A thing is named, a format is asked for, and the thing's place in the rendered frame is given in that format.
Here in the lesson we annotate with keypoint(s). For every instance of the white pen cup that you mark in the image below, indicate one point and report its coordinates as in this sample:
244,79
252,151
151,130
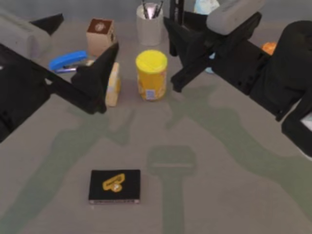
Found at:
149,30

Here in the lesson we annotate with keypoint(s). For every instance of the brown cardboard box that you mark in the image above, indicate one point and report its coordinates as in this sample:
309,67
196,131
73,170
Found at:
100,36

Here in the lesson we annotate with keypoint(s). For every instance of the pale blue white packet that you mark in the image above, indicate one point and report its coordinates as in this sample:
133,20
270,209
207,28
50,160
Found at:
206,5

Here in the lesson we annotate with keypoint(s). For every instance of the yellow lidded canister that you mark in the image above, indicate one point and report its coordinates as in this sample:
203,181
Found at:
151,75

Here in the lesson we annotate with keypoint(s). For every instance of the black pen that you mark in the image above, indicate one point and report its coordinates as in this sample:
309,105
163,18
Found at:
146,9
158,9

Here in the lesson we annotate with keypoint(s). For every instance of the orange round object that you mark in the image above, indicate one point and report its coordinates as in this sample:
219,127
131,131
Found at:
269,48

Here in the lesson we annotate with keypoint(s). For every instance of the black metal stand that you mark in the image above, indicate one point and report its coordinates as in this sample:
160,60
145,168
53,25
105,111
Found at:
180,11

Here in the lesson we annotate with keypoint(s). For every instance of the light blue small object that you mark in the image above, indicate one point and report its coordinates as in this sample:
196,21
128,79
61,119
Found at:
210,65

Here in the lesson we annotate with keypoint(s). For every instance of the cream yellow packet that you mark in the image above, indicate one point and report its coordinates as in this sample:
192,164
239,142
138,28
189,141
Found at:
113,85

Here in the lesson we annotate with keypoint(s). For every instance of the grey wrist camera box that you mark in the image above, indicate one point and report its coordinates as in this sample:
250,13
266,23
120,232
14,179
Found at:
231,15
22,34

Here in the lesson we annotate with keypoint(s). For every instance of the blue stapler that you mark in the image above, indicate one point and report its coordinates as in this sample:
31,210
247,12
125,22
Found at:
67,61

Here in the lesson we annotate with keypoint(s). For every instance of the black box yellow logo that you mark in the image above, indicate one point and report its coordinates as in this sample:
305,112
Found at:
114,186

